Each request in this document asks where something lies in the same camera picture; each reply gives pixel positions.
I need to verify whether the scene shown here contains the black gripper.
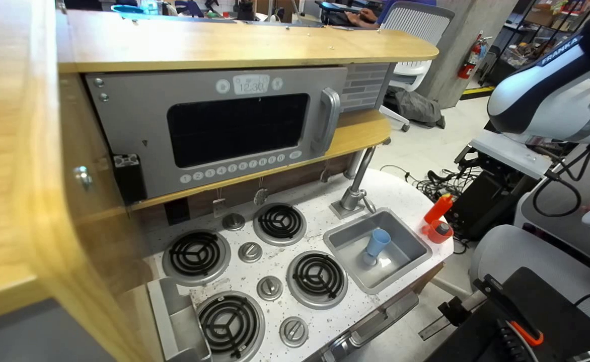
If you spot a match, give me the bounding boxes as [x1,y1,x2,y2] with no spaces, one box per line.
[443,169,532,245]

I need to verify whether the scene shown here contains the orange sauce bottle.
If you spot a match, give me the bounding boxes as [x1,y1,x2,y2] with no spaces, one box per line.
[430,191,460,228]

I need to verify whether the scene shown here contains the grey metal sink basin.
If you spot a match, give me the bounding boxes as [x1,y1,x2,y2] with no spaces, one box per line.
[321,208,435,295]

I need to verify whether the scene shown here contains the orange plastic cup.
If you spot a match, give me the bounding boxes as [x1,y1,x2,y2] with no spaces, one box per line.
[422,217,456,245]

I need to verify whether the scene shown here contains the grey rounded chair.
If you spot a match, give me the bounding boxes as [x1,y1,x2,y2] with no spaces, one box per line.
[470,224,590,310]

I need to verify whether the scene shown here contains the blue plastic cup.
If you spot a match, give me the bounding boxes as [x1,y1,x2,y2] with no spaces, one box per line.
[359,225,393,270]

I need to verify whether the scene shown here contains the grey toy faucet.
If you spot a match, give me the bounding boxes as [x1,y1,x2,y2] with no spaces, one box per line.
[328,142,381,219]

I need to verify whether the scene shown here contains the black pegboard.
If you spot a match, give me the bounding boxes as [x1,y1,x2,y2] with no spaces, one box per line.
[427,266,590,362]

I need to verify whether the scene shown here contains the grey oven door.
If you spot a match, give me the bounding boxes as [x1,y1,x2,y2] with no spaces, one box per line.
[321,268,447,362]

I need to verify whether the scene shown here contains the orange black clamp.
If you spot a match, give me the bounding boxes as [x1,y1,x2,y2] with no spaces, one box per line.
[505,317,548,353]

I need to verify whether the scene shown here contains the red fire extinguisher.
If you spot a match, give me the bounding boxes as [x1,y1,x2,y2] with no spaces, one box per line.
[456,34,492,83]

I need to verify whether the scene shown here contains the black coil stove burner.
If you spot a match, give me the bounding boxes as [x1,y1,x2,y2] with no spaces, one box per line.
[161,228,231,288]
[251,199,308,248]
[284,248,351,310]
[196,290,268,362]

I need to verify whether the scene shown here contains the grey office chair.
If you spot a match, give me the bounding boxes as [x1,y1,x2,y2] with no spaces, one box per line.
[379,3,458,133]

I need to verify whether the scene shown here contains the dark storage shelf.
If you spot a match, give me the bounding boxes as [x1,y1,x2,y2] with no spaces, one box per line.
[488,0,590,73]

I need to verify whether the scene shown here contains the grey stove knob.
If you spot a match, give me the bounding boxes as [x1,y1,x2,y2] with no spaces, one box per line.
[278,313,311,350]
[236,240,264,266]
[220,211,247,233]
[253,274,287,304]

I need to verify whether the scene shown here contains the wooden toy kitchen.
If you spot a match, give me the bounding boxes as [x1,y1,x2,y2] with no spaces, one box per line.
[0,0,458,362]

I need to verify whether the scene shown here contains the grey toy microwave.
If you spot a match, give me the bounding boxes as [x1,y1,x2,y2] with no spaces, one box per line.
[83,62,397,201]

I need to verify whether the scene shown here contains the small black box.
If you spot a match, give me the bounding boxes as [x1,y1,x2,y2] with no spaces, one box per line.
[111,152,144,206]

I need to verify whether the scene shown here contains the silver metal knob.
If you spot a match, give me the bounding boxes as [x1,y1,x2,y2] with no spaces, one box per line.
[70,165,97,190]

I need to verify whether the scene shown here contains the tangled black floor cables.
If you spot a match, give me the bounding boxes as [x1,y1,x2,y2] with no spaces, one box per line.
[381,159,473,208]

